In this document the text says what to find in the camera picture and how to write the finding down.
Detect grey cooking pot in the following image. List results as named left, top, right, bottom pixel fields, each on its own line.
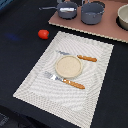
left=81, top=2, right=104, bottom=25

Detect white woven placemat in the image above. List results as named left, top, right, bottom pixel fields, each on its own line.
left=13, top=31, right=113, bottom=128

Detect cream bowl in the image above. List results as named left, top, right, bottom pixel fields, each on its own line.
left=118, top=4, right=128, bottom=30

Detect pink wooden board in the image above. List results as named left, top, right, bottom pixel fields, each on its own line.
left=49, top=0, right=128, bottom=43

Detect fork with orange handle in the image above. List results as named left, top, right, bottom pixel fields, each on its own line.
left=44, top=71, right=85, bottom=89

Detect red tomato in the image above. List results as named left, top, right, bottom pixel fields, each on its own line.
left=38, top=30, right=49, bottom=39

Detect beige round plate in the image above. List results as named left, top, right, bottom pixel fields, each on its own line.
left=55, top=55, right=83, bottom=78

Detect grey frying pan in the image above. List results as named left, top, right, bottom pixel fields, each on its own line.
left=38, top=1, right=79, bottom=20

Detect white blue fish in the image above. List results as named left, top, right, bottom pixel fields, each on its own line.
left=60, top=8, right=75, bottom=12

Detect knife with orange handle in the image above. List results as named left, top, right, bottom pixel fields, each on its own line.
left=56, top=50, right=97, bottom=62

